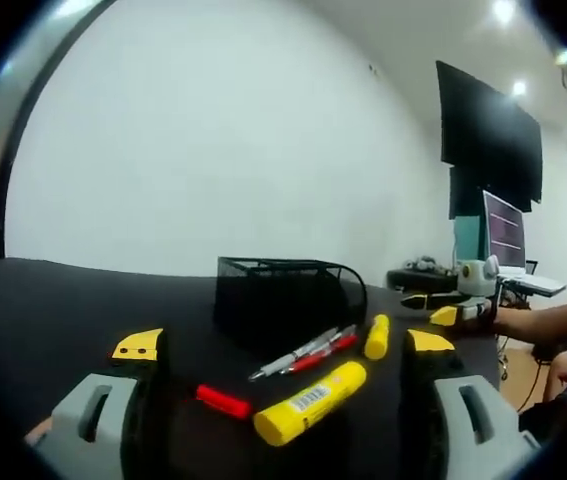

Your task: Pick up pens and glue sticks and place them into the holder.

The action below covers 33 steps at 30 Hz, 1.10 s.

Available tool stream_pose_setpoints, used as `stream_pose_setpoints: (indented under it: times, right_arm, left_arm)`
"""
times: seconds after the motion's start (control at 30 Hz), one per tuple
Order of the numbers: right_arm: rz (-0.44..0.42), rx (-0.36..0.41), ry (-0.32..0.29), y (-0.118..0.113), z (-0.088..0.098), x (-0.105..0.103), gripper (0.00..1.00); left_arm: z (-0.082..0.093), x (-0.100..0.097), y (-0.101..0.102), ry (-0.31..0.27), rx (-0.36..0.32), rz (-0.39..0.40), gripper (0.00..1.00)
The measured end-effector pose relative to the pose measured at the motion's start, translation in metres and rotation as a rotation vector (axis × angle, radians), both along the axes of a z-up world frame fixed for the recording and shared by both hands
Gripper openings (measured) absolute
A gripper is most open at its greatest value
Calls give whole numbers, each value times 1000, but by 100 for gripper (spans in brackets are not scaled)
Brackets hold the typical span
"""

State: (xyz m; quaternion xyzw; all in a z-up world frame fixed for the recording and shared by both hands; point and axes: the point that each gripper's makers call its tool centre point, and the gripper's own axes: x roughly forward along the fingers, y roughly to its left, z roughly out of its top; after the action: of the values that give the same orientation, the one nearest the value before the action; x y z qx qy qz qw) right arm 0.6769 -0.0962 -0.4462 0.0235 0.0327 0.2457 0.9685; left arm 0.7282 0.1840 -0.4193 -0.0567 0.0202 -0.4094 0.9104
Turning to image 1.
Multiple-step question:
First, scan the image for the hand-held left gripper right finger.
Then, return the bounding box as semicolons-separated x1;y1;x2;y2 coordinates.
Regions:
399;328;539;480

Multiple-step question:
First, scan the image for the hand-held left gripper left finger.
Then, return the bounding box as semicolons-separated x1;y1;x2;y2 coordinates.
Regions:
42;327;170;480

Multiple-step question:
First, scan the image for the small yellow glue stick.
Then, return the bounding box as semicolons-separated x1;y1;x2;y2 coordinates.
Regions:
363;314;392;360

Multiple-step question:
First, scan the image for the red marker pen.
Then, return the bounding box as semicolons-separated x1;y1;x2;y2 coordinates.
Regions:
194;383;254;420

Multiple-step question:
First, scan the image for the red ballpoint pen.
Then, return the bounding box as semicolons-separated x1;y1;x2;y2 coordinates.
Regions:
279;324;359;376

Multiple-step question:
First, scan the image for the silver grey pen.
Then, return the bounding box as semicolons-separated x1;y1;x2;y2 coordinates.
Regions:
248;327;340;382

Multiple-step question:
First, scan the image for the large yellow glue stick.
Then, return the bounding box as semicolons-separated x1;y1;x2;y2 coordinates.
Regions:
253;360;368;447

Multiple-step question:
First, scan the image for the black mesh holder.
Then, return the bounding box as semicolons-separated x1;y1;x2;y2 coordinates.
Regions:
213;256;368;346

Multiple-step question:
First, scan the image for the person's left hand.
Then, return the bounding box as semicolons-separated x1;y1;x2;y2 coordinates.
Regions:
23;418;55;447

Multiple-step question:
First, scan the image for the black side table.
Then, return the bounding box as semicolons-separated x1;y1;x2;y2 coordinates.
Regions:
386;267;462;296

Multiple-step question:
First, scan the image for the teal board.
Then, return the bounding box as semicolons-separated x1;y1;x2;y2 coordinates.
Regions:
452;215;492;266

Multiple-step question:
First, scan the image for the white laptop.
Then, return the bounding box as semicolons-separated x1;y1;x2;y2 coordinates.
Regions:
495;259;567;296

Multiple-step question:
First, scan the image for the computer monitor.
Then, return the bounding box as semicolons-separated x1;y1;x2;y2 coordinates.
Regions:
482;189;528;271

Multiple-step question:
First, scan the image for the black panel under screen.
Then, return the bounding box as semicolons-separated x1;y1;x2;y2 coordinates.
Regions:
448;164;534;221

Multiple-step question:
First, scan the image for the black wall screen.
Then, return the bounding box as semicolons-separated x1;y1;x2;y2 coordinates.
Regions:
435;60;544;205

